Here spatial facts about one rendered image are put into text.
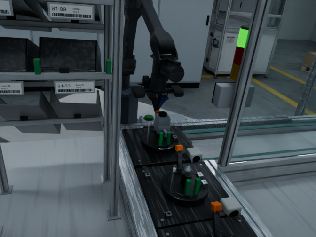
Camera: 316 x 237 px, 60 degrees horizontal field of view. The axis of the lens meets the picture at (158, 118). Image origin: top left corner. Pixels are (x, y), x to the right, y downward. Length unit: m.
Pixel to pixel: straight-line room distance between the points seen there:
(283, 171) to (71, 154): 0.83
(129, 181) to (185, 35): 3.45
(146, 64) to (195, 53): 0.77
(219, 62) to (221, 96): 4.28
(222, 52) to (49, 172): 4.36
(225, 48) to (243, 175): 4.18
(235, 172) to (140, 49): 3.16
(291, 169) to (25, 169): 1.00
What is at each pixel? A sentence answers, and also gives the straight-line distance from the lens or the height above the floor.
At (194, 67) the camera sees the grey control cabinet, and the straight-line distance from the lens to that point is 4.34.
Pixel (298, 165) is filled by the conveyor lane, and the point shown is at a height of 0.92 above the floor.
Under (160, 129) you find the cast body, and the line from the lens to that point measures 0.96.
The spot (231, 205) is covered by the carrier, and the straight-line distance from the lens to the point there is 0.80.
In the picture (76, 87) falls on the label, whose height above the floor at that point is 1.28.
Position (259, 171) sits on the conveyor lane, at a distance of 1.10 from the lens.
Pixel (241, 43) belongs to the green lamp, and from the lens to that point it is 0.85.
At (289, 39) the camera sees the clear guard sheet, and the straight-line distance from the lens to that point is 0.92.
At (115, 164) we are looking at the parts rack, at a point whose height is 1.05.
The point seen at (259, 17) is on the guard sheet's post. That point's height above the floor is 1.45.
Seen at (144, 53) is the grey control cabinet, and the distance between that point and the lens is 4.02.
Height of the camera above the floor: 1.51
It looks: 27 degrees down
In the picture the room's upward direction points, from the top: 6 degrees clockwise
